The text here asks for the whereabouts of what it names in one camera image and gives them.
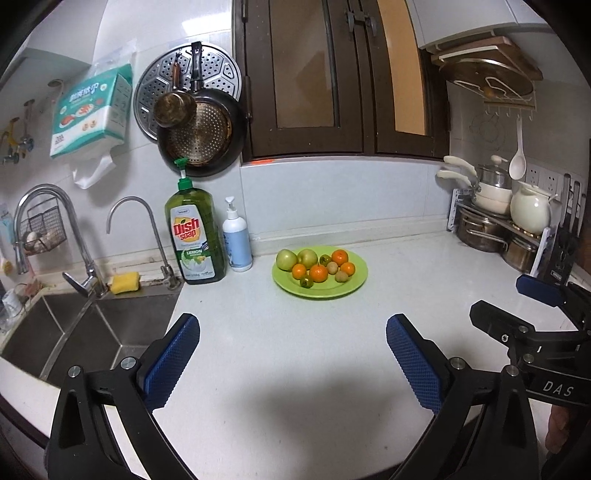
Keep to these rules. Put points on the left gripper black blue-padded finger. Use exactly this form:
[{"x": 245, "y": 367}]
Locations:
[
  {"x": 482, "y": 428},
  {"x": 82, "y": 444}
]

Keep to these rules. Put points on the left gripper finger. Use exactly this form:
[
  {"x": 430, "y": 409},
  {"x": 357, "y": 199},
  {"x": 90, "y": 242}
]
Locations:
[
  {"x": 499, "y": 324},
  {"x": 540, "y": 291}
]

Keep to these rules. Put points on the person's hand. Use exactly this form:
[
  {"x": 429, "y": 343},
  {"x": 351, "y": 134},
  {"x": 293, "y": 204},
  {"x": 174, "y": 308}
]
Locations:
[{"x": 558, "y": 429}]

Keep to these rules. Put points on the steel pot right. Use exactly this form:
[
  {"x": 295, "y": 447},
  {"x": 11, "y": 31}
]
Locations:
[{"x": 519, "y": 253}]

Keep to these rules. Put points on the steel pot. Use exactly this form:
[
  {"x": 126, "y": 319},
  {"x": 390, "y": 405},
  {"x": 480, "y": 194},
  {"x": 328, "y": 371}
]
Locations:
[
  {"x": 479, "y": 232},
  {"x": 519, "y": 253}
]

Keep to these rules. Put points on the black knife block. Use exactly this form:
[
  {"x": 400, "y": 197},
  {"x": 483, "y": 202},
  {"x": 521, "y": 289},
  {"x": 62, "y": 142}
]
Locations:
[{"x": 558, "y": 267}]

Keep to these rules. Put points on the white pot rack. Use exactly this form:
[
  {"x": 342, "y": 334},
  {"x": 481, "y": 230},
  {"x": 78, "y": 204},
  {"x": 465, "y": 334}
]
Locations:
[{"x": 461, "y": 198}]

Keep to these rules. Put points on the cream ceramic kettle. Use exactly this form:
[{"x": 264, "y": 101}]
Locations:
[{"x": 530, "y": 208}]

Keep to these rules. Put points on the steel pot left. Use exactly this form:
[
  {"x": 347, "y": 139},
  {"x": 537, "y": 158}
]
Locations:
[{"x": 479, "y": 232}]

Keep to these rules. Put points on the steel sink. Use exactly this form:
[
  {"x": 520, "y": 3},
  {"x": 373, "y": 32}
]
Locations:
[{"x": 63, "y": 330}]

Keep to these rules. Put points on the white ladle spoon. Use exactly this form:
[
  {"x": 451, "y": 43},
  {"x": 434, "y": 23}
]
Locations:
[{"x": 518, "y": 164}]

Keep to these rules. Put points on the large chrome faucet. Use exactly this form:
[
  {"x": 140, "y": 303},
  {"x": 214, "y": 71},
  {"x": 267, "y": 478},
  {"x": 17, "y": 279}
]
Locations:
[{"x": 45, "y": 231}]

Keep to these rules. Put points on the yellow sponge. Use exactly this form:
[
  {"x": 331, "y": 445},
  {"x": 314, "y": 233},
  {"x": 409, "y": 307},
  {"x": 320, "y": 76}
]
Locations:
[{"x": 125, "y": 283}]

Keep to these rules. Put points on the right orange mandarin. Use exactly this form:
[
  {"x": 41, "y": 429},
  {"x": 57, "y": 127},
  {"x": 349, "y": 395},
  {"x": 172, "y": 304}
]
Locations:
[{"x": 349, "y": 268}]

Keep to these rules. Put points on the orange mandarin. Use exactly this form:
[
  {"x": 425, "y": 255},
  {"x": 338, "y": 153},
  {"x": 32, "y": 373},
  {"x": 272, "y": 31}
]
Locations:
[
  {"x": 319, "y": 273},
  {"x": 340, "y": 256},
  {"x": 349, "y": 268},
  {"x": 299, "y": 271}
]

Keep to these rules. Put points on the brown kiwi lower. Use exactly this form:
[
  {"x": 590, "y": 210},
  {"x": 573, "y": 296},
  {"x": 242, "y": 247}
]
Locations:
[{"x": 341, "y": 277}]

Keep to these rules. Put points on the brown kiwi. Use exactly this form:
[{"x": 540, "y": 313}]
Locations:
[
  {"x": 332, "y": 268},
  {"x": 341, "y": 277}
]

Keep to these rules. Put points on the green plate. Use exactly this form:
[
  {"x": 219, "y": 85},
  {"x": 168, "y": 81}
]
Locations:
[{"x": 330, "y": 288}]

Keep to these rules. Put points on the top orange mandarin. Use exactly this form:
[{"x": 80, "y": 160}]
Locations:
[{"x": 340, "y": 256}]

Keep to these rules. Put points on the brown kiwi upper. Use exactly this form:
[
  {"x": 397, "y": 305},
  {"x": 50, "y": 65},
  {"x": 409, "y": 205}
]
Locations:
[{"x": 332, "y": 268}]

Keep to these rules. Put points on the green tomato top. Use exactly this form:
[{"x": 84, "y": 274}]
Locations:
[{"x": 325, "y": 259}]

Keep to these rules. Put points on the green tomato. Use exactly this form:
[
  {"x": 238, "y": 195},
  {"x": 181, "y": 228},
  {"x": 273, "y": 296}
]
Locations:
[
  {"x": 306, "y": 282},
  {"x": 325, "y": 259}
]

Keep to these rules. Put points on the middle orange mandarin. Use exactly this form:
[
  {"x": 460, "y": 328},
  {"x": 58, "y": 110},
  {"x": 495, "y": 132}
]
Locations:
[{"x": 319, "y": 273}]

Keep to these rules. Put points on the green tomato bottom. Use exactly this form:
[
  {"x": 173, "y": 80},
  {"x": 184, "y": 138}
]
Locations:
[{"x": 306, "y": 282}]

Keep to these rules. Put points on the left orange mandarin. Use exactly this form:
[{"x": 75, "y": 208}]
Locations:
[{"x": 299, "y": 271}]

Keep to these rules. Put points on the wooden cutting boards rack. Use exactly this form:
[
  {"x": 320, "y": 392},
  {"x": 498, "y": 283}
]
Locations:
[{"x": 494, "y": 68}]

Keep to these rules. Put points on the large green apple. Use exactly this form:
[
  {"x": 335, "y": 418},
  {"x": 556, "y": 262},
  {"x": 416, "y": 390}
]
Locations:
[{"x": 286, "y": 260}]

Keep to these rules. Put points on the green dish soap bottle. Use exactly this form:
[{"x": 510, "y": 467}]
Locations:
[{"x": 193, "y": 231}]

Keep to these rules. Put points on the white blue pump bottle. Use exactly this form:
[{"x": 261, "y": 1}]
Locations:
[{"x": 236, "y": 238}]

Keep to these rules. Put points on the paper towel pack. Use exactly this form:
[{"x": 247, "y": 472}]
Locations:
[{"x": 91, "y": 118}]

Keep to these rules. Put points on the black frying pan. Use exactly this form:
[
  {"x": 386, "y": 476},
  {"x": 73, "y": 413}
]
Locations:
[{"x": 214, "y": 138}]

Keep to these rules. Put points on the small copper pot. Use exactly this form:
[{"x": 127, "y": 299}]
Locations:
[{"x": 176, "y": 107}]

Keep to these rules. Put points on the round steel steamer tray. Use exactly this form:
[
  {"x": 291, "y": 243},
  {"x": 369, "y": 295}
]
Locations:
[{"x": 219, "y": 71}]

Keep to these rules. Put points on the cream saucepan with handles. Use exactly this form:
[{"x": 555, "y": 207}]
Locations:
[{"x": 490, "y": 184}]

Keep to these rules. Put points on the dark brown window frame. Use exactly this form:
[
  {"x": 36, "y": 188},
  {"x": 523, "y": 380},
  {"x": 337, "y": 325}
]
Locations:
[{"x": 326, "y": 78}]

